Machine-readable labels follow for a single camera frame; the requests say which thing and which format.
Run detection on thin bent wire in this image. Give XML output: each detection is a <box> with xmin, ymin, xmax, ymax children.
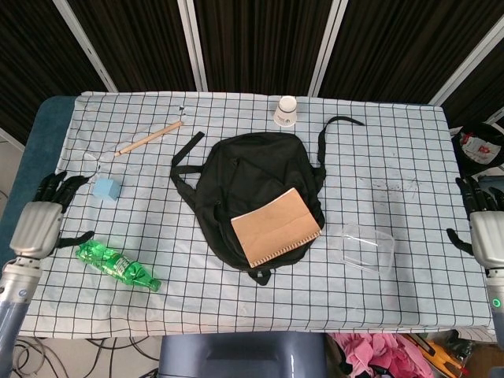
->
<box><xmin>83</xmin><ymin>152</ymin><xmax>104</xmax><ymax>183</ymax></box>

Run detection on checkered tablecloth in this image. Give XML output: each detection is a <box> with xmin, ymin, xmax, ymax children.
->
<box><xmin>7</xmin><ymin>91</ymin><xmax>493</xmax><ymax>339</ymax></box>

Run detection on yellow tool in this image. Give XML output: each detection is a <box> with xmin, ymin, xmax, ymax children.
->
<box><xmin>409</xmin><ymin>334</ymin><xmax>465</xmax><ymax>378</ymax></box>

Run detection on clear plastic container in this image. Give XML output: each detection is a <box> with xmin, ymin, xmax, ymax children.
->
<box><xmin>341</xmin><ymin>223</ymin><xmax>396</xmax><ymax>275</ymax></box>

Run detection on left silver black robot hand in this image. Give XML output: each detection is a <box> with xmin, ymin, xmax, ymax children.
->
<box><xmin>8</xmin><ymin>170</ymin><xmax>95</xmax><ymax>260</ymax></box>

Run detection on light blue foam block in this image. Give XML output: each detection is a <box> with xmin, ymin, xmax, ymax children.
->
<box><xmin>92</xmin><ymin>176</ymin><xmax>121</xmax><ymax>204</ymax></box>

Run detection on black bag with red print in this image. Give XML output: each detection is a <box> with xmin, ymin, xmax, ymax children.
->
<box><xmin>450</xmin><ymin>122</ymin><xmax>504</xmax><ymax>178</ymax></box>

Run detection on brown spiral notebook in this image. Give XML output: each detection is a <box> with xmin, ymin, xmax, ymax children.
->
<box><xmin>230</xmin><ymin>187</ymin><xmax>322</xmax><ymax>269</ymax></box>

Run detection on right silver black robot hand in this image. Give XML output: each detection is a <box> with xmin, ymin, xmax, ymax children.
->
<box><xmin>446</xmin><ymin>176</ymin><xmax>504</xmax><ymax>272</ymax></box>

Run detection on green plastic bottle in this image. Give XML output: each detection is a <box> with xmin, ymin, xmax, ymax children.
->
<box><xmin>76</xmin><ymin>239</ymin><xmax>163</xmax><ymax>293</ymax></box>

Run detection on blue-grey robot torso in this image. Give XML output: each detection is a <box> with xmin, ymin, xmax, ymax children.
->
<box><xmin>158</xmin><ymin>330</ymin><xmax>328</xmax><ymax>378</ymax></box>

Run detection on white paper cup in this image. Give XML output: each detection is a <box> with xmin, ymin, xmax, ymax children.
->
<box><xmin>271</xmin><ymin>95</ymin><xmax>298</xmax><ymax>128</ymax></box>

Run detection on teal padded table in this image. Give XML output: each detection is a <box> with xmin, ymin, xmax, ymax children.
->
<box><xmin>0</xmin><ymin>95</ymin><xmax>80</xmax><ymax>312</ymax></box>

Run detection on pink cloth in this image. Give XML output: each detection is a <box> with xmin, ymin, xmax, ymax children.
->
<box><xmin>332</xmin><ymin>332</ymin><xmax>434</xmax><ymax>378</ymax></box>

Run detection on black folding partition screen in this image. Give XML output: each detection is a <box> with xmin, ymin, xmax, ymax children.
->
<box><xmin>0</xmin><ymin>0</ymin><xmax>504</xmax><ymax>131</ymax></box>

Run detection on black backpack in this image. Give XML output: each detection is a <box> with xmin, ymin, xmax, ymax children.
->
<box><xmin>169</xmin><ymin>114</ymin><xmax>365</xmax><ymax>287</ymax></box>

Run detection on wooden stick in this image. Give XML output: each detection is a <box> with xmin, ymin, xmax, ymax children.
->
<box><xmin>113</xmin><ymin>120</ymin><xmax>185</xmax><ymax>158</ymax></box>

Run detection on floor cables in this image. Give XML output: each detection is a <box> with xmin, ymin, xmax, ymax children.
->
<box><xmin>0</xmin><ymin>336</ymin><xmax>161</xmax><ymax>378</ymax></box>

